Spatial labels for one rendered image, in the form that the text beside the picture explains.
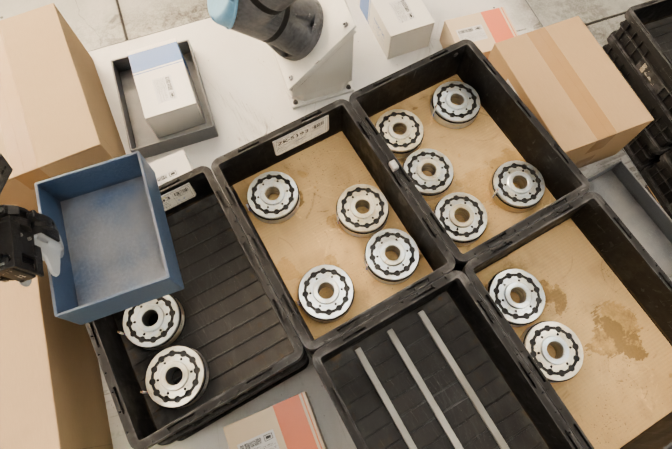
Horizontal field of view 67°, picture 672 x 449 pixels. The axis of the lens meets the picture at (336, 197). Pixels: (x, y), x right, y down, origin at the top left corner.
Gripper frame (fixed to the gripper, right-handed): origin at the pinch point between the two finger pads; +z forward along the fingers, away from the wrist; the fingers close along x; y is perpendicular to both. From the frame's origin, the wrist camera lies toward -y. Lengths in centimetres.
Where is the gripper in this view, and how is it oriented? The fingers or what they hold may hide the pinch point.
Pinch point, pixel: (51, 249)
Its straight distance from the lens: 80.5
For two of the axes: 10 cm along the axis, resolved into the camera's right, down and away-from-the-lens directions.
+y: 3.2, 8.7, -3.6
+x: 9.4, -3.3, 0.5
